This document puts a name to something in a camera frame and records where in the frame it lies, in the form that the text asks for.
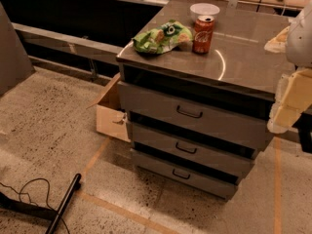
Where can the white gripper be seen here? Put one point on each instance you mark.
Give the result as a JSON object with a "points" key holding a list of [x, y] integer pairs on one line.
{"points": [[300, 39]]}

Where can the grey bottom drawer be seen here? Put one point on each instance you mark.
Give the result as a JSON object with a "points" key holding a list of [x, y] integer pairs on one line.
{"points": [[170, 170]]}

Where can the grey drawer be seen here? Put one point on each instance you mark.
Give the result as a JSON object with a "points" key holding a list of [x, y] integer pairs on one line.
{"points": [[200, 118], [160, 143], [170, 170]]}

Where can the grey top drawer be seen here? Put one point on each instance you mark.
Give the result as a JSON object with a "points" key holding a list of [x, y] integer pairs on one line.
{"points": [[200, 118]]}

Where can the grey metal drawer cabinet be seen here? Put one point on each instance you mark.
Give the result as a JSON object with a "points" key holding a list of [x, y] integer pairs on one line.
{"points": [[237, 75]]}

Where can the grey middle drawer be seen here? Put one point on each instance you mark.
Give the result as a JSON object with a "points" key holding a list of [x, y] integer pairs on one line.
{"points": [[160, 143]]}

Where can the red soda can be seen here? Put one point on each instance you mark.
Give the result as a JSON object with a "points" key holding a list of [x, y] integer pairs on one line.
{"points": [[203, 33]]}

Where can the green snack bag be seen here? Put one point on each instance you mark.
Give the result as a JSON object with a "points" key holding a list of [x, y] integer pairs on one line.
{"points": [[162, 39]]}

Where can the cardboard box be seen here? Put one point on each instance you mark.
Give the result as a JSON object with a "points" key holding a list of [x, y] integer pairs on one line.
{"points": [[111, 120]]}

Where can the grey panel at left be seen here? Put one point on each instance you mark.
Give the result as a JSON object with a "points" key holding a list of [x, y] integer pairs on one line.
{"points": [[15, 65]]}

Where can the black stand leg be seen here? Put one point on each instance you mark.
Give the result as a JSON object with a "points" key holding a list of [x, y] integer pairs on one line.
{"points": [[53, 216]]}

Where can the grey metal rail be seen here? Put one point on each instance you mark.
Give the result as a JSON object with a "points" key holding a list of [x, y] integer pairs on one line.
{"points": [[69, 44]]}

